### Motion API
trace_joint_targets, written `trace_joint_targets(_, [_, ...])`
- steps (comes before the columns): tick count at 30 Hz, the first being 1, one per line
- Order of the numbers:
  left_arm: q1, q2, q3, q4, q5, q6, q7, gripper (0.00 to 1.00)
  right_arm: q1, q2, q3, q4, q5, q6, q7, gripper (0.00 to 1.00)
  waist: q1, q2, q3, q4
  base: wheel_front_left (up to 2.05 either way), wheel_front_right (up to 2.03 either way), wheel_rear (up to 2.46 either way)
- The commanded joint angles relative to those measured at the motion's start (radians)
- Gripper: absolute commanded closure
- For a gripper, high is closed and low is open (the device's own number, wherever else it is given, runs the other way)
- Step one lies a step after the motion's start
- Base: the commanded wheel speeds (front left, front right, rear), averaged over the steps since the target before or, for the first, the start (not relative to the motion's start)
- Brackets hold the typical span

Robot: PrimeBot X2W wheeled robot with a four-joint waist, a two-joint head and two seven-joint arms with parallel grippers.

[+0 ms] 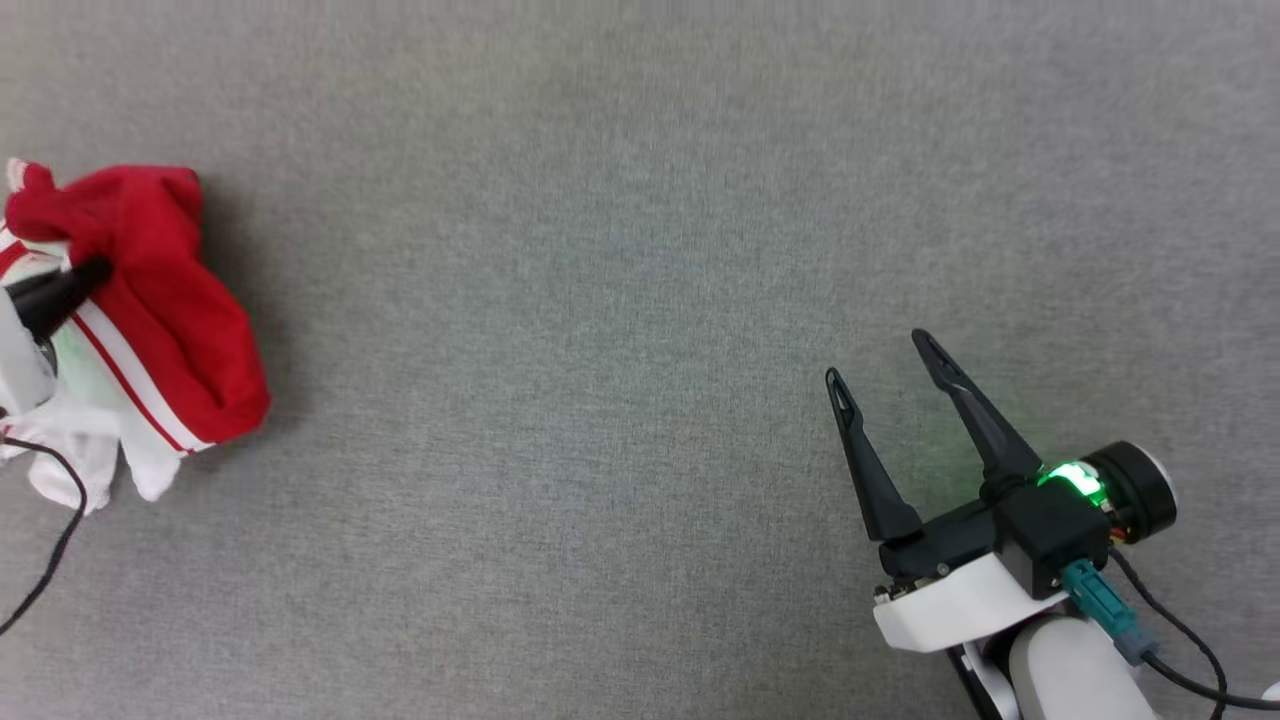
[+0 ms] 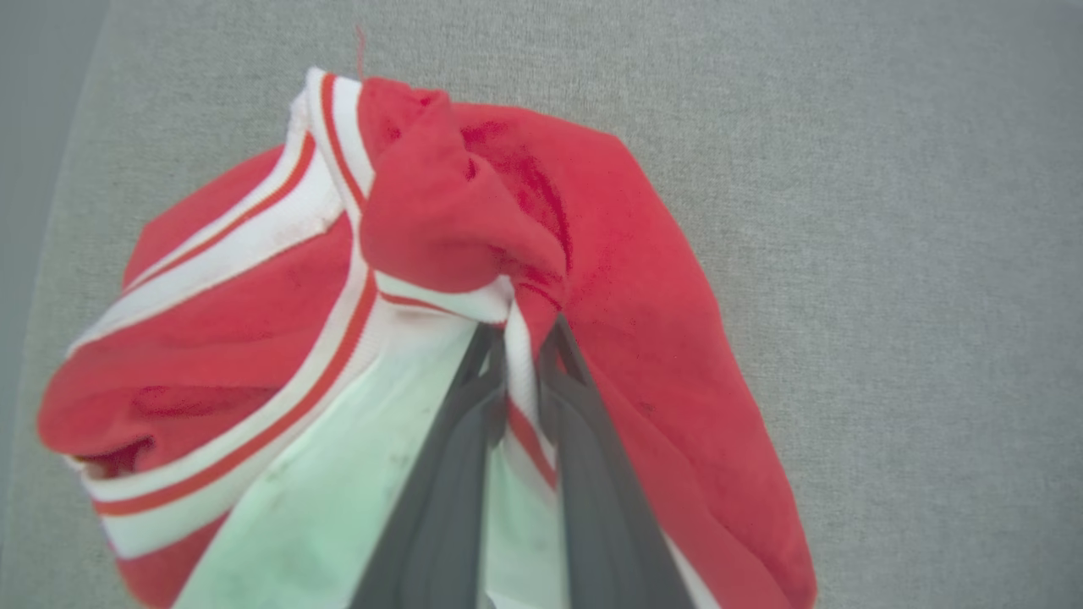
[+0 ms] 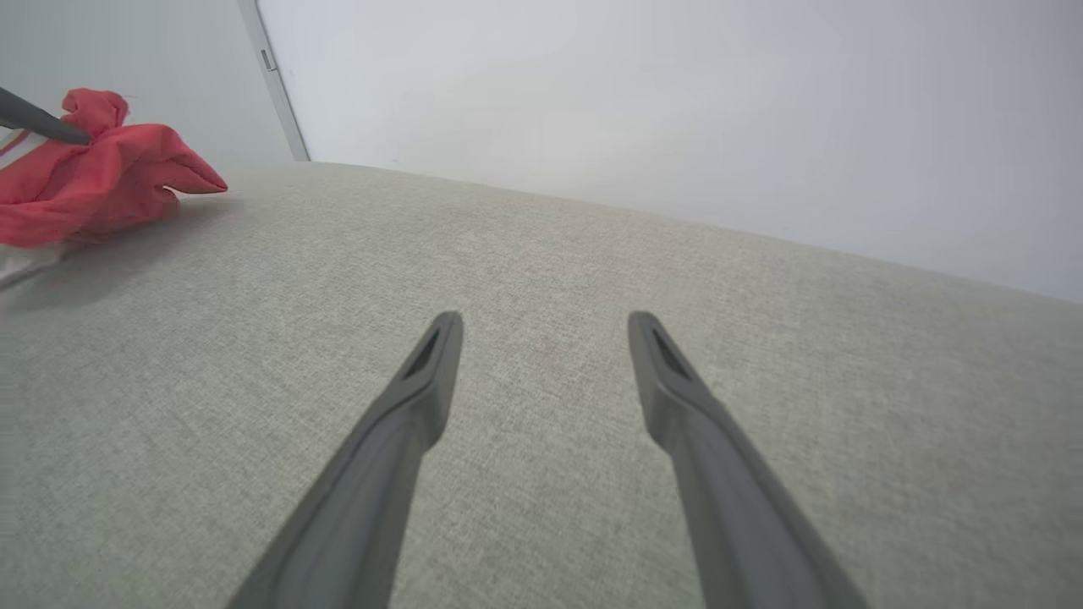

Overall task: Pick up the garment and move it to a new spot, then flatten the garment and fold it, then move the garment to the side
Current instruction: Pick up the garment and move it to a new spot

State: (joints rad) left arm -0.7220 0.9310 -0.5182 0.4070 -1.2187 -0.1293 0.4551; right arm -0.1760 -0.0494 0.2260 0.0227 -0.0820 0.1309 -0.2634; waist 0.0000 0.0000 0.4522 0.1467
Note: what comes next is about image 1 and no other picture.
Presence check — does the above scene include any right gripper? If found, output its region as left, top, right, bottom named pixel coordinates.
left=825, top=329, right=1177, bottom=653

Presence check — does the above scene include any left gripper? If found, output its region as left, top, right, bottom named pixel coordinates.
left=0, top=257, right=114, bottom=416

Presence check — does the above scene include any red and white garment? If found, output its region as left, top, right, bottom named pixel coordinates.
left=0, top=158, right=273, bottom=516

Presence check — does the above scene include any grey fabric sofa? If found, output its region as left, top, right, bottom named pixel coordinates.
left=0, top=0, right=1280, bottom=720

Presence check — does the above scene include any teal cable connector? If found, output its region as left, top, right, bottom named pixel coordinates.
left=1060, top=560, right=1161, bottom=666

